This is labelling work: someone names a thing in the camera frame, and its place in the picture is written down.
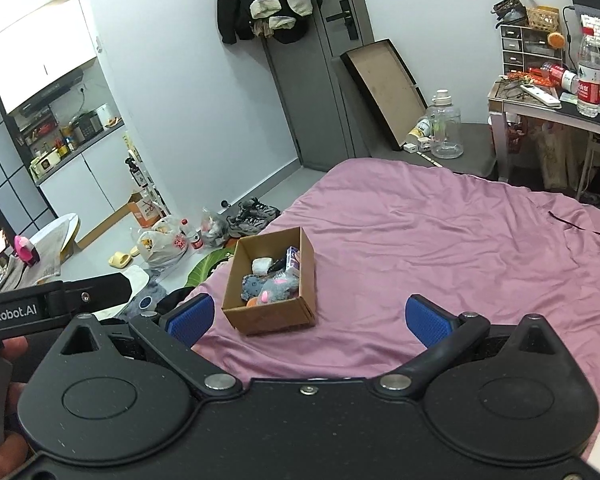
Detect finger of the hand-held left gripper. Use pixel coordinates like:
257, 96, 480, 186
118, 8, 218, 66
60, 274, 134, 318

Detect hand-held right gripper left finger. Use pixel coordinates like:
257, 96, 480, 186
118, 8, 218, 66
54, 293, 242, 398

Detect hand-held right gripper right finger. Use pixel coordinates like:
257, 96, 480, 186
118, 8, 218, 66
376, 294, 562, 397

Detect denim cat pouch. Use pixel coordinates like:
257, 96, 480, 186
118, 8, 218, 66
240, 274, 266, 302

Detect brown cardboard box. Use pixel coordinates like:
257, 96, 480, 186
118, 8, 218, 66
221, 226, 317, 336

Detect grey fluffy paw plush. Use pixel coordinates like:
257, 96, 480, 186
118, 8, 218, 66
259, 269, 301, 304

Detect person's left hand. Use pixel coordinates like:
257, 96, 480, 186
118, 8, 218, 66
0, 335, 31, 480

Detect white cloth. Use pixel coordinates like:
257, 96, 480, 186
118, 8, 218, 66
122, 264, 151, 289

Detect green leaf mat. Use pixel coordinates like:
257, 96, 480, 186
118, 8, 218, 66
182, 247, 239, 289

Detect pink plush item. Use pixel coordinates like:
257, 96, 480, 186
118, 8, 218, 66
13, 234, 41, 266

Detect white plastic shopping bag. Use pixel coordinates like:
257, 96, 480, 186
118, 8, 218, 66
137, 214, 189, 269

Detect pink bed sheet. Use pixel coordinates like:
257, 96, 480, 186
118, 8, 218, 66
180, 157, 600, 466

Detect orange cardboard box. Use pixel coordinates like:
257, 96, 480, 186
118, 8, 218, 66
126, 192, 161, 226

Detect clear plastic bag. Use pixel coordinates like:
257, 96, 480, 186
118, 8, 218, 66
199, 207, 230, 249

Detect grey sneaker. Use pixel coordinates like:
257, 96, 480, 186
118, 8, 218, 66
240, 198, 282, 226
227, 205, 262, 239

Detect white kitchen cabinet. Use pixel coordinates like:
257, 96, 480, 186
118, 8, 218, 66
35, 132, 136, 251

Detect black spray bottle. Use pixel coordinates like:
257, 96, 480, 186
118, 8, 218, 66
124, 157, 149, 189

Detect black rice cooker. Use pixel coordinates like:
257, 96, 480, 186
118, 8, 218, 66
72, 112, 104, 144

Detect dark grey bench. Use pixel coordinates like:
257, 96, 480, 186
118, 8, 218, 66
367, 122, 499, 181

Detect large clear water jug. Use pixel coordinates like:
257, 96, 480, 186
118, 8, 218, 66
427, 88, 465, 160

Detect wooden board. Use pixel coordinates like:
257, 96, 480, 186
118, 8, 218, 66
339, 38, 429, 151

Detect white desk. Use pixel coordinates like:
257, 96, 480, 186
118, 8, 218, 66
487, 79, 600, 202

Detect white remote control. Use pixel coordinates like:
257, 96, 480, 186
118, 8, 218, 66
519, 83, 562, 109

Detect grey door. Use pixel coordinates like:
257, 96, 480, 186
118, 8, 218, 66
261, 0, 377, 172

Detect lying cola bottle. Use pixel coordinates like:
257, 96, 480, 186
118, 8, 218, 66
540, 62, 579, 94

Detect grey drawer organizer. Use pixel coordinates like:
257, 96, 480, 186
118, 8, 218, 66
498, 23, 566, 77

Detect tall red label water bottle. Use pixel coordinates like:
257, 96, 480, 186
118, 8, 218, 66
576, 27, 600, 119

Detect hanging dark jackets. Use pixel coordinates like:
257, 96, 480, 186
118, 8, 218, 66
217, 0, 336, 45

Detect woven basket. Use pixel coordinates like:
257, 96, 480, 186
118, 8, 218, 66
525, 5, 560, 29

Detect black door handle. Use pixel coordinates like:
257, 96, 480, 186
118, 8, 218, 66
325, 0, 356, 41

